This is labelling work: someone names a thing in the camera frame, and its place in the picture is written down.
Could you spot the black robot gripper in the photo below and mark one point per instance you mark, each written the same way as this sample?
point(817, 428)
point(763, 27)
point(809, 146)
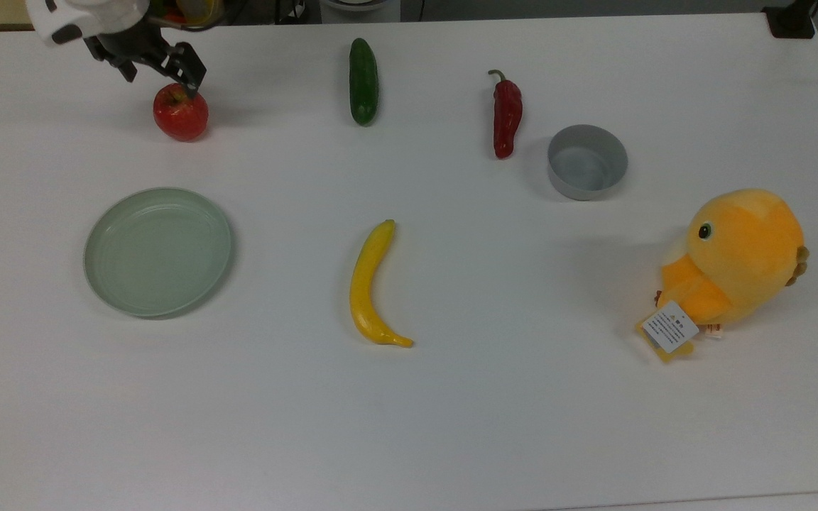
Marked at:
point(135, 44)

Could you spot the red apple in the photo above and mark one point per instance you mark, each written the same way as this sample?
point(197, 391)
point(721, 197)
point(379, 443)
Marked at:
point(180, 115)

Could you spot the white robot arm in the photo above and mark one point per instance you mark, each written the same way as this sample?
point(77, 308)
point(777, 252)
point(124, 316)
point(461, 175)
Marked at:
point(79, 18)

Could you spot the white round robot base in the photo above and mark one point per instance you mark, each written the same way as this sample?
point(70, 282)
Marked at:
point(359, 8)

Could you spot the grey round bowl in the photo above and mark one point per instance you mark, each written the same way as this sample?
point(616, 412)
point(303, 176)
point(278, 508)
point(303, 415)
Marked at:
point(586, 163)

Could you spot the clear bin of toy fruit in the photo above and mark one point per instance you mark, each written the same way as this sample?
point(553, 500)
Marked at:
point(192, 11)

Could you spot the pale green plate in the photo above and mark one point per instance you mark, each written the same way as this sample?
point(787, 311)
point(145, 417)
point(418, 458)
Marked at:
point(157, 252)

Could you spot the green cucumber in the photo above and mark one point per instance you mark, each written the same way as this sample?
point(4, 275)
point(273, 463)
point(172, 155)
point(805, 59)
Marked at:
point(364, 81)

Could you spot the yellow banana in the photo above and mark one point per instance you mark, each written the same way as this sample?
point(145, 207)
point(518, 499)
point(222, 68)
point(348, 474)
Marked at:
point(366, 284)

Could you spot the red chili pepper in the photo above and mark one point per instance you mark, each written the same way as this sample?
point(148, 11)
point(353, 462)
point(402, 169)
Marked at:
point(506, 117)

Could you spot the white paper hang tag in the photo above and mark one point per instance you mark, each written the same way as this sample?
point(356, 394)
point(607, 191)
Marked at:
point(670, 326)

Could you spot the orange plush chick toy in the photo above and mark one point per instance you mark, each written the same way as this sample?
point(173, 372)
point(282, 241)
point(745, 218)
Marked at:
point(743, 255)

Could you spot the black clamp block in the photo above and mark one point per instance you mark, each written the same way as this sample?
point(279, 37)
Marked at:
point(791, 21)

